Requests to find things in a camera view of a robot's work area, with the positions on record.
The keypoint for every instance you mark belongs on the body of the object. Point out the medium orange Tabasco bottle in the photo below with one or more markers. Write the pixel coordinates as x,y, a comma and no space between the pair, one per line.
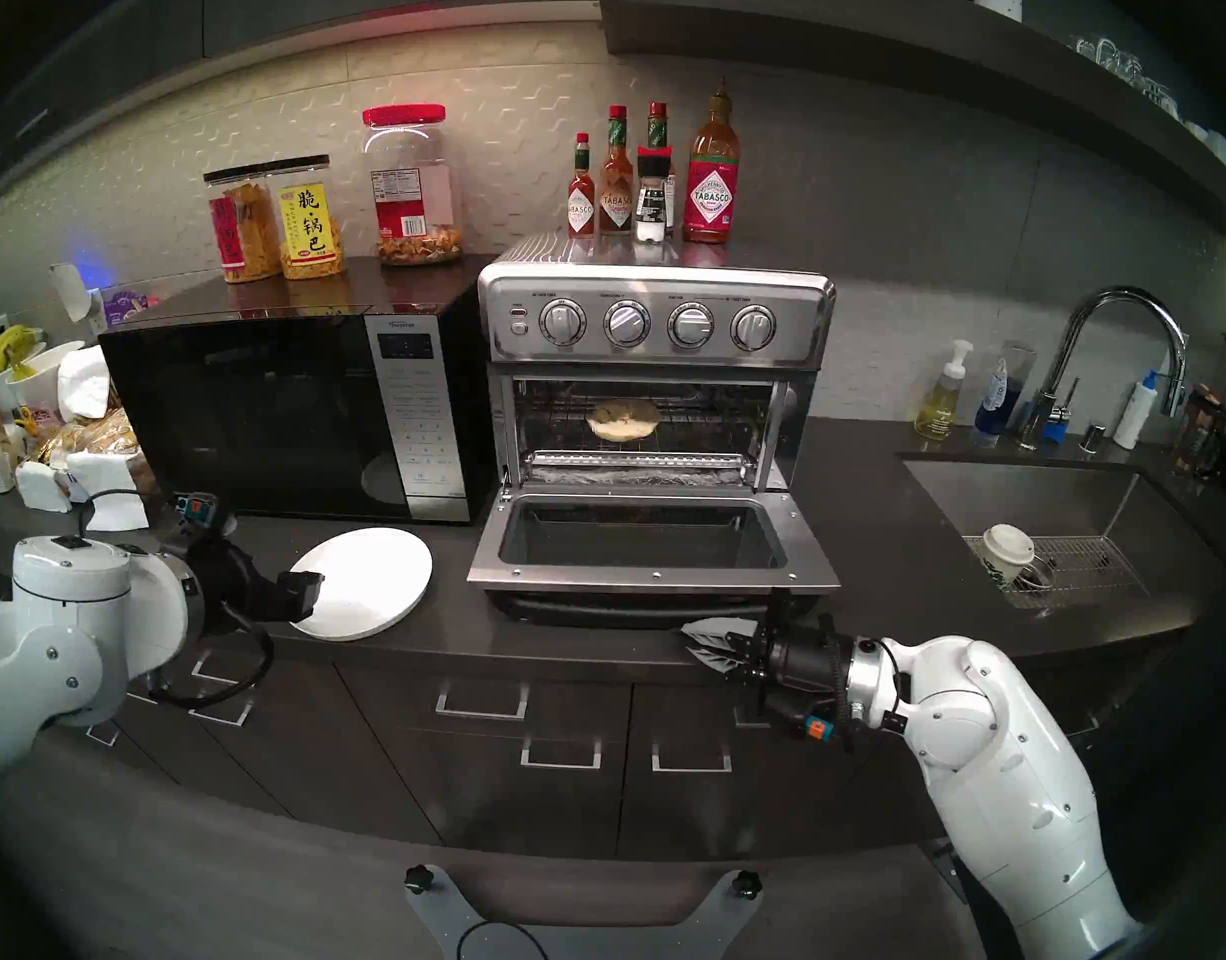
617,206

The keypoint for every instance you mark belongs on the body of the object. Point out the pale bagel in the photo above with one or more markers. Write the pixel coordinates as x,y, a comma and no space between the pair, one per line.
623,423

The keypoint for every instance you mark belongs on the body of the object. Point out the red label snack jar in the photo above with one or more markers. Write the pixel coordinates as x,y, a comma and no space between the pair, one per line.
235,233

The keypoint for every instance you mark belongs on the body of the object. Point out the foil lined oven tray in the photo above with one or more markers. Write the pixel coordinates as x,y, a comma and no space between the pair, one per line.
623,475

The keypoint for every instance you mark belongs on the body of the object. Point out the small red Tabasco bottle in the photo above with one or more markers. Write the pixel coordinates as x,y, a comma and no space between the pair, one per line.
582,211

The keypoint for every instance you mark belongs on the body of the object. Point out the clear bag of bread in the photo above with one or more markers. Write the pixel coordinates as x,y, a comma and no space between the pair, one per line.
98,433

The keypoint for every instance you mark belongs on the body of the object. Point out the glass toaster oven door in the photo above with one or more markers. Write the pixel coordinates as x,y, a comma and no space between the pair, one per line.
653,575

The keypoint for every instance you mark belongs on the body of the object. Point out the blue dish brush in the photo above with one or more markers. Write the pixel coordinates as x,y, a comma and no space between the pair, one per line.
1055,428

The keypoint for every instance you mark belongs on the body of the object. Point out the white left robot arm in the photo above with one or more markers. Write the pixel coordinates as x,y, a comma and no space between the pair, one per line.
63,658

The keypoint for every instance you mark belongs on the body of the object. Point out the chrome gooseneck faucet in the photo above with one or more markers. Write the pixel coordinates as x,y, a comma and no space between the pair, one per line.
1123,295

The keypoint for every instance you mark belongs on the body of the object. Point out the large Tabasco sauce bottle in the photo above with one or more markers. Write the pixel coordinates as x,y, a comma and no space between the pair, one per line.
711,203

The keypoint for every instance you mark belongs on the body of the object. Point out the round white plate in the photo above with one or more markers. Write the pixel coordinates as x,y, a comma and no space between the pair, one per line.
373,578

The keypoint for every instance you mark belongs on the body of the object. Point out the small chrome sink button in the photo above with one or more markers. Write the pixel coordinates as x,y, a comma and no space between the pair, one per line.
1093,438

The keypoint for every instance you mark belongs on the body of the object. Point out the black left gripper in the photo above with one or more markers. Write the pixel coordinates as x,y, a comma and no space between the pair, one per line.
238,583

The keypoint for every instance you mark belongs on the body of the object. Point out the white bottle with blue cap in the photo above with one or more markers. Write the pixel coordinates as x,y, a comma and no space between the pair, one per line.
1133,418

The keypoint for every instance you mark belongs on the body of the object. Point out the green label Tabasco bottle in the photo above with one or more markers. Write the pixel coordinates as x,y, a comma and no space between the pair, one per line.
658,128

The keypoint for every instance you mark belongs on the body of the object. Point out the yellow banana bunch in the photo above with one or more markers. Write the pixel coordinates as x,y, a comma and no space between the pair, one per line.
11,346

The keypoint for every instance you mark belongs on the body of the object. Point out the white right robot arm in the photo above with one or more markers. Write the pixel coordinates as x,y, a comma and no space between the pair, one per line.
993,748

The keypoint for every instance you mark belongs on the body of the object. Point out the crumpled white paper napkin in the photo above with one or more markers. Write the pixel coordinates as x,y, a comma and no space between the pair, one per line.
83,383

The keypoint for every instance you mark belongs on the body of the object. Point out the black cap salt grinder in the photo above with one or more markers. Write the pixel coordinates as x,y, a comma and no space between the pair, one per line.
653,203

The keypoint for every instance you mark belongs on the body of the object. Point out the yellow liquid soap dispenser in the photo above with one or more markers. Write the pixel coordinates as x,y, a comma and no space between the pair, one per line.
938,408

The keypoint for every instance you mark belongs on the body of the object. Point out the stainless steel toaster oven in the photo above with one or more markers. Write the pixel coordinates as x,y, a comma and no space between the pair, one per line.
653,283

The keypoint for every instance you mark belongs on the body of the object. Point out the black base plate knob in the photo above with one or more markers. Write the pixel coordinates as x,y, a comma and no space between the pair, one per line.
419,878
746,883

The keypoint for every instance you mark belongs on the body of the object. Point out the black microwave oven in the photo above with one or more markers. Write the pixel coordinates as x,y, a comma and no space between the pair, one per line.
253,418

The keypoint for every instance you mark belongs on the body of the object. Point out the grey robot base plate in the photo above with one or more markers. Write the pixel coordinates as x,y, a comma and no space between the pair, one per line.
443,918

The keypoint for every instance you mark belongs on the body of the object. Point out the silver oven knob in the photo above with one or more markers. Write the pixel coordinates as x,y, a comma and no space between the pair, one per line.
753,327
563,321
692,325
628,323

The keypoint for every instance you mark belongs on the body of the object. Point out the brown glass bottle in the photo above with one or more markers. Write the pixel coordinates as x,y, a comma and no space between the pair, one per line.
1201,428

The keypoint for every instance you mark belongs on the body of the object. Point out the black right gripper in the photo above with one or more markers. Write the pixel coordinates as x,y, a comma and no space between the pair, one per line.
808,668

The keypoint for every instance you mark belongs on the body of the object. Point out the large red lid jar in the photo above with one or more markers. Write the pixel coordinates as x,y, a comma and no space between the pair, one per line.
408,208

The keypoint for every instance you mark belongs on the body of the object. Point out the purple snack bag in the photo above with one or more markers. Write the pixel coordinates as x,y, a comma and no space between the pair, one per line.
123,306

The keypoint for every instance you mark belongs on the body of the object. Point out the dark lower kitchen cabinet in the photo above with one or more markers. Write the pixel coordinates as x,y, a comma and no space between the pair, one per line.
533,808

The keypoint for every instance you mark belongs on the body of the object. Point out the stainless steel sink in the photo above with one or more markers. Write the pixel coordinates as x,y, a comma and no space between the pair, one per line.
1023,493

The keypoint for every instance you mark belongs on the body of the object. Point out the yellow label snack jar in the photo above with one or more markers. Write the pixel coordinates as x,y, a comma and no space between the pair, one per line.
308,223

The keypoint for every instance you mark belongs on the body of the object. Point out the blue dish soap bottle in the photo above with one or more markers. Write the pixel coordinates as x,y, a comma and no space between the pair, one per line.
995,393

